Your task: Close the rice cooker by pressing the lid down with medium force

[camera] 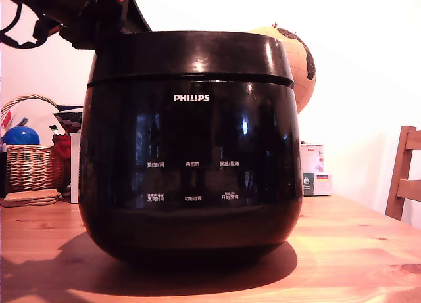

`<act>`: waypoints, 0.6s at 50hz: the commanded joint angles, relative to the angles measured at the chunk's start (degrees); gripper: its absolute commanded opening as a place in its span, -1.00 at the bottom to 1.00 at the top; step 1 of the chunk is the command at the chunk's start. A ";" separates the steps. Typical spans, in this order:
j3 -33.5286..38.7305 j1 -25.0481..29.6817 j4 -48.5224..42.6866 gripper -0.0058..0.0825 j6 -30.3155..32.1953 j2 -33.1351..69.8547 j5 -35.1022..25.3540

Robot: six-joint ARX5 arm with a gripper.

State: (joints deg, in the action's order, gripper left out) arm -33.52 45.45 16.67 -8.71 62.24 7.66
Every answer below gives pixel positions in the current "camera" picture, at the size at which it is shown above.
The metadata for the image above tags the black rice cooker lid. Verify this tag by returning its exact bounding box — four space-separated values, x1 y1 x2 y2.
86 30 295 89

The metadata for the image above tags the black Philips rice cooker body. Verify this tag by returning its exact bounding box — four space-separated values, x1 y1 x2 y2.
78 75 304 262

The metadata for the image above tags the dark patterned bowl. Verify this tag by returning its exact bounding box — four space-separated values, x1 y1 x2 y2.
53 105 84 133

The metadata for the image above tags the white paper sheet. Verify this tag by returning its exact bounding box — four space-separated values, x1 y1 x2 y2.
6 99 68 147

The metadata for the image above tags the red knitted item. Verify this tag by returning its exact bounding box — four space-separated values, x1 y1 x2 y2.
51 133 72 160

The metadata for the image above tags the white flat box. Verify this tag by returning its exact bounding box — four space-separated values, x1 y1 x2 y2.
69 132 82 204

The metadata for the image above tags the blue ball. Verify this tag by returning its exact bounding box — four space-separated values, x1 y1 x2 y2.
3 125 41 147

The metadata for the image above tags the cork globe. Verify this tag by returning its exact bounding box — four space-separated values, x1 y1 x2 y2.
248 21 317 114

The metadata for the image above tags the woven wicker basket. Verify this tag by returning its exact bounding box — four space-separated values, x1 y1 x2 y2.
0 93 70 194

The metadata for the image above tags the stack of cork coasters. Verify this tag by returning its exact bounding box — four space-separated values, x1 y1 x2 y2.
1 189 62 208

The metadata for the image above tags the white tin with flag label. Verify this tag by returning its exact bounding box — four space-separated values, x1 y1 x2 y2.
299 141 326 174

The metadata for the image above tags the wooden chair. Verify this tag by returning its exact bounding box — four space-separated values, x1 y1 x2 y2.
385 125 421 222

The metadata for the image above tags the black looping cable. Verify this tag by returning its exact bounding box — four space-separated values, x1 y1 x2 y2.
0 3 44 50

